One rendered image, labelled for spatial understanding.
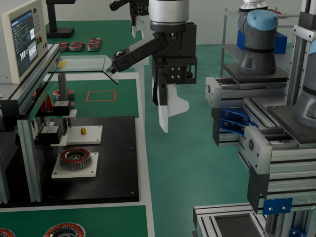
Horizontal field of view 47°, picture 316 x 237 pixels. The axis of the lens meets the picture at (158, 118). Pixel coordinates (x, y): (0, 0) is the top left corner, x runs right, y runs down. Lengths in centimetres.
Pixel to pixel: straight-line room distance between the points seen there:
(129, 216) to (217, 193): 146
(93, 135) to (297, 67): 83
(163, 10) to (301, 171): 66
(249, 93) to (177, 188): 122
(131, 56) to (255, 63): 87
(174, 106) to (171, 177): 199
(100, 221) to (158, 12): 67
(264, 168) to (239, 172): 173
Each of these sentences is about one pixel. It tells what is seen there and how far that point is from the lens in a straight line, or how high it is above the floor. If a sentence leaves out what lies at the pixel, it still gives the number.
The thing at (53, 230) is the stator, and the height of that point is 79.
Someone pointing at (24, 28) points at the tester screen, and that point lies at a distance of 128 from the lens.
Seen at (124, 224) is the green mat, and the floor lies 75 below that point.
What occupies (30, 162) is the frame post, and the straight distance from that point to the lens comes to 114.
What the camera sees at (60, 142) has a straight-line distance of 130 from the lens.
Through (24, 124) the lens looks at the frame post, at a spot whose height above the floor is 104.
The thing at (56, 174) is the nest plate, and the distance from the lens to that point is 131.
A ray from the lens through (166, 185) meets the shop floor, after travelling 259.
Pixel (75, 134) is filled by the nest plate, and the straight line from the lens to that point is 157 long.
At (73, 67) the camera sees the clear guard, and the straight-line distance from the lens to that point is 148.
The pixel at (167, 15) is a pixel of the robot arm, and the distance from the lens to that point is 68.
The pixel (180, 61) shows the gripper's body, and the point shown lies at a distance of 70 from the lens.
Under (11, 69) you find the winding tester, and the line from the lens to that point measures 117.
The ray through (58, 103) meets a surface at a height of 92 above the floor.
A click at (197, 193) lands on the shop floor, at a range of 253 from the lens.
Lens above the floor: 147
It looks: 24 degrees down
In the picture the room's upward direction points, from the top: straight up
